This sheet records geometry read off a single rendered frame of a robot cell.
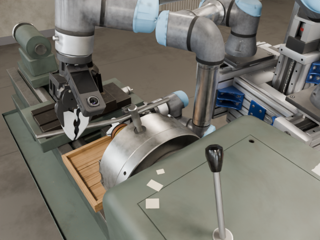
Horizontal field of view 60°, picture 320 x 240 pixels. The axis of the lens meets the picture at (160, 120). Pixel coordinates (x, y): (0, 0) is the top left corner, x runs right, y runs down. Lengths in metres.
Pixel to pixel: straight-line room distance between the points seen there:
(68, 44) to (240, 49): 0.93
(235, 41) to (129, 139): 0.77
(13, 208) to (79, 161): 1.20
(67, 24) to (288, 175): 0.55
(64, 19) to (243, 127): 0.50
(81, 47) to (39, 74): 1.22
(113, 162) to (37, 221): 1.47
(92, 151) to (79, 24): 0.75
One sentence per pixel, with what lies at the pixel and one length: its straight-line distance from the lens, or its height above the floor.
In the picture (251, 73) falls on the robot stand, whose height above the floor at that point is 1.07.
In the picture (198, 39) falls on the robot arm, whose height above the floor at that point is 1.38.
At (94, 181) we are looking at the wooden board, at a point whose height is 0.89.
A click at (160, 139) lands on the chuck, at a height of 1.24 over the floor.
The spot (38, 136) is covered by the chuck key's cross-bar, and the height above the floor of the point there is 1.30.
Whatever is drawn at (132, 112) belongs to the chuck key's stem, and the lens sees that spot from 0.70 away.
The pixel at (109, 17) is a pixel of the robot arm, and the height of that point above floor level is 1.55.
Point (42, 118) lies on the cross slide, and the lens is 1.33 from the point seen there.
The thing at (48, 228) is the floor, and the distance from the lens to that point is 2.13.
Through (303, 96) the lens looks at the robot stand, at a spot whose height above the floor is 1.16.
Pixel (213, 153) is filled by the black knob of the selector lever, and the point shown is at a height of 1.40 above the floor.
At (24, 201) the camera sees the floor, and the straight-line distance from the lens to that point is 2.33.
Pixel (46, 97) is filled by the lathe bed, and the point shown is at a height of 0.86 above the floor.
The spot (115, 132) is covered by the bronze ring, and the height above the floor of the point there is 1.10.
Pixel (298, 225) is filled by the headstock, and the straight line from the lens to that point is 0.61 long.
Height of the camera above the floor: 1.73
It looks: 39 degrees down
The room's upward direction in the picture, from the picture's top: straight up
